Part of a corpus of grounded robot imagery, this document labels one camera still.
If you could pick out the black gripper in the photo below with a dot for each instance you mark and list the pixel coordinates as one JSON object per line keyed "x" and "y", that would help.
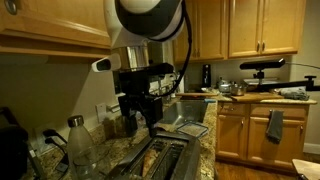
{"x": 150, "y": 107}

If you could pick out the toasted bread slice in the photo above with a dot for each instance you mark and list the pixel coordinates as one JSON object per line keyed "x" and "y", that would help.
{"x": 149, "y": 158}

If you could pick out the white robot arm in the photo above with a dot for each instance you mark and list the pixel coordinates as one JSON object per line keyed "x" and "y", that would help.
{"x": 131, "y": 24}

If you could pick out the stainless steel two-slot toaster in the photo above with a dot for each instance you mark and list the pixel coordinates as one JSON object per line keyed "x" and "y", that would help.
{"x": 178, "y": 159}

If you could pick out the stainless steel kitchen sink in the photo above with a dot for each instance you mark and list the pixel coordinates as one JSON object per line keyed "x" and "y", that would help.
{"x": 184, "y": 111}

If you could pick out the clear blue-rimmed container lid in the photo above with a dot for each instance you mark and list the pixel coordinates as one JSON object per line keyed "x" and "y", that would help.
{"x": 193, "y": 129}

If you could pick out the lower wooden base cabinet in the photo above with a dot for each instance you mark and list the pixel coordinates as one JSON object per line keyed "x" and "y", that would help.
{"x": 241, "y": 134}

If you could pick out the steel pot on counter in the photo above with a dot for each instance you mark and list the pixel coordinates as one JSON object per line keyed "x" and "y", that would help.
{"x": 238, "y": 89}

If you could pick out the wooden board by sink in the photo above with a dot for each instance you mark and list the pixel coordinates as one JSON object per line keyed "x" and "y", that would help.
{"x": 253, "y": 97}

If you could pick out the upper corner wooden cabinets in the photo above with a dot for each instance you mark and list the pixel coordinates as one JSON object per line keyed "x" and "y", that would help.
{"x": 223, "y": 29}

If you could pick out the grey hanging dish towel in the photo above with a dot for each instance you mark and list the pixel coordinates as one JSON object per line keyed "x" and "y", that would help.
{"x": 275, "y": 126}

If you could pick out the black coffee maker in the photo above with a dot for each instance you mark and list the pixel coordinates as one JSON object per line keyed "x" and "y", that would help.
{"x": 15, "y": 150}

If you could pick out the white wall power outlet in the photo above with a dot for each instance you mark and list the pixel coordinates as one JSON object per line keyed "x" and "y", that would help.
{"x": 101, "y": 112}

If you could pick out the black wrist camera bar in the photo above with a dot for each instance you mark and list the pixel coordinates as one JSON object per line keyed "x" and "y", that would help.
{"x": 150, "y": 71}

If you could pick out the upper wooden wall cabinet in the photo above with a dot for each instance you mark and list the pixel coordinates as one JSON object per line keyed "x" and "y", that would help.
{"x": 68, "y": 28}

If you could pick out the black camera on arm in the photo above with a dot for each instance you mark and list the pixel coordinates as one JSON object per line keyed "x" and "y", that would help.
{"x": 265, "y": 64}

